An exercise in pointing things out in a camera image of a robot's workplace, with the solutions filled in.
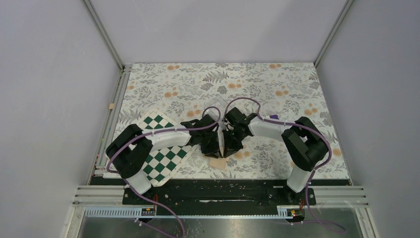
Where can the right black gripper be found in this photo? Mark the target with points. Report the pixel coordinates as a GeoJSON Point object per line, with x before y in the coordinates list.
{"type": "Point", "coordinates": [230, 148]}

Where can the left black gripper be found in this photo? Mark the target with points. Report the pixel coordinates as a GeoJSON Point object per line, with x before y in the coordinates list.
{"type": "Point", "coordinates": [214, 149]}

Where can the tan card holder wallet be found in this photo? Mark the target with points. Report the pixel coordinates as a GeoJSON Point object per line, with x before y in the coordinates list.
{"type": "Point", "coordinates": [220, 163]}

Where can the clear acrylic card box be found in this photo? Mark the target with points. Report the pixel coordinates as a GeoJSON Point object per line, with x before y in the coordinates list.
{"type": "Point", "coordinates": [218, 107]}

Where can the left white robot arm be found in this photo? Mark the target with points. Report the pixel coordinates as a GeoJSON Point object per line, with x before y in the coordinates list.
{"type": "Point", "coordinates": [129, 151]}

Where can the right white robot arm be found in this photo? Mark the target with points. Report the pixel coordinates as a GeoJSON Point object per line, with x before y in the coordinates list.
{"type": "Point", "coordinates": [305, 144]}

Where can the green white chessboard mat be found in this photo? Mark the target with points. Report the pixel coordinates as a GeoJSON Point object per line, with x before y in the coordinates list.
{"type": "Point", "coordinates": [162, 164]}

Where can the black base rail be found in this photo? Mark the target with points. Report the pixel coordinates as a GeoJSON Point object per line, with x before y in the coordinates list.
{"type": "Point", "coordinates": [212, 198]}

